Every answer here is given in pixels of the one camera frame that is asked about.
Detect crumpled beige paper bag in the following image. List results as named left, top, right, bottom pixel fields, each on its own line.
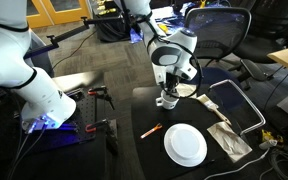
left=206, top=121, right=254, bottom=164

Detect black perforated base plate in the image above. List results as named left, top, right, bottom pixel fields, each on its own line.
left=26, top=87, right=107, bottom=152

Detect blue fabric chair seat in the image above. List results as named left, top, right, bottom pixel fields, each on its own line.
left=190, top=66, right=262, bottom=128

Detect black floor cable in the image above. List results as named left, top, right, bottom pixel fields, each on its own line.
left=51, top=29, right=99, bottom=72

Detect white ceramic cup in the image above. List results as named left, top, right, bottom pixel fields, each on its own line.
left=155, top=89, right=180, bottom=111

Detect yellow door with window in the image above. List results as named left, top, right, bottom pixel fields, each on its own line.
left=40, top=0, right=92, bottom=26
left=25, top=0, right=54, bottom=30

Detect wooden handle paintbrush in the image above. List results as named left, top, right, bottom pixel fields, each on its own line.
left=196, top=93, right=233, bottom=126

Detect orange and white marker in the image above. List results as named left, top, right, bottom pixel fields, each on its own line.
left=140, top=122, right=164, bottom=140

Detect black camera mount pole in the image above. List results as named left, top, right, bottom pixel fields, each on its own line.
left=23, top=15, right=126, bottom=60

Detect black padded office chair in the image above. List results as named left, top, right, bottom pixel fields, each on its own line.
left=232, top=0, right=288, bottom=92

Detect black equipment box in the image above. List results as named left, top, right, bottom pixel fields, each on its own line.
left=92, top=5, right=134, bottom=43

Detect red and black clamp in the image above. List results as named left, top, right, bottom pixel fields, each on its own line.
left=84, top=118, right=119, bottom=155
left=87, top=85, right=116, bottom=111

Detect bent silver metal tube frame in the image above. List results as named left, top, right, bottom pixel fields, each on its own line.
left=208, top=78, right=267, bottom=136

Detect light wooden desk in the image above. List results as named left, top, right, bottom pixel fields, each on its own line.
left=266, top=43, right=288, bottom=78

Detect black mesh office chair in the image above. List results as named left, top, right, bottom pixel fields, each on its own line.
left=183, top=6, right=254, bottom=68

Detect white cable with plug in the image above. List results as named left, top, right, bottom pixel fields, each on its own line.
left=203, top=138, right=279, bottom=180

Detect grey robot base cables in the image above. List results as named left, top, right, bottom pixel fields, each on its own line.
left=5, top=124, right=49, bottom=180

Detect yellow and black tool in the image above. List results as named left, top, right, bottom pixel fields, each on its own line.
left=260, top=129, right=286, bottom=146

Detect grey cable bundle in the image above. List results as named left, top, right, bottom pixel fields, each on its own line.
left=259, top=148, right=288, bottom=180

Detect white round plate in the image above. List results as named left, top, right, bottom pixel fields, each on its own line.
left=163, top=123, right=209, bottom=168

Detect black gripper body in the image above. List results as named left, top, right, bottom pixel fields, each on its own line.
left=160, top=73, right=182, bottom=88

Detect black mouse cable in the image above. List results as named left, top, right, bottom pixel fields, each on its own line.
left=263, top=58, right=288, bottom=112

